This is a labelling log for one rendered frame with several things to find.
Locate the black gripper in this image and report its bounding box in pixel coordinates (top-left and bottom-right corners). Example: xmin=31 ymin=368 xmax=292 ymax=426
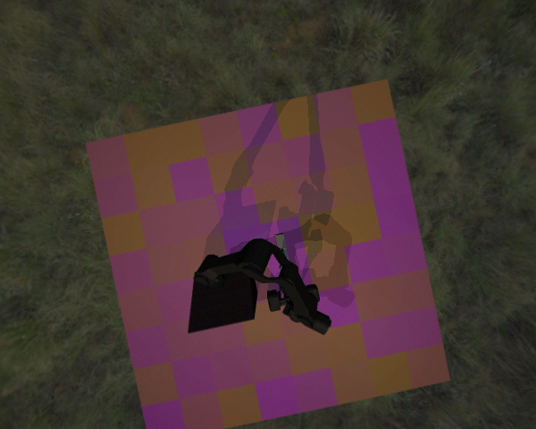
xmin=267 ymin=284 xmax=320 ymax=312

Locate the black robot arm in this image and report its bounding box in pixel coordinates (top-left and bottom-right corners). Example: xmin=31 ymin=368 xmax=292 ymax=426
xmin=193 ymin=239 xmax=331 ymax=335

